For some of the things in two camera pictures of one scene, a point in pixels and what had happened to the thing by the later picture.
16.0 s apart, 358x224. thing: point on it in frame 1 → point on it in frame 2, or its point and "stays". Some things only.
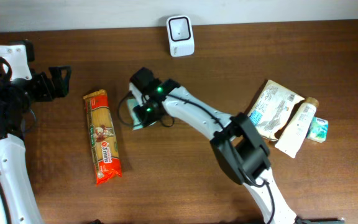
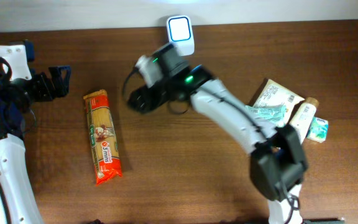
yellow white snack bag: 272,109 stays
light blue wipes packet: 135,124 → 275,115
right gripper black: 136,113 → 141,100
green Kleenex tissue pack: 318,130 stays
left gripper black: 50,84 stays
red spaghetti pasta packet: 104,146 stays
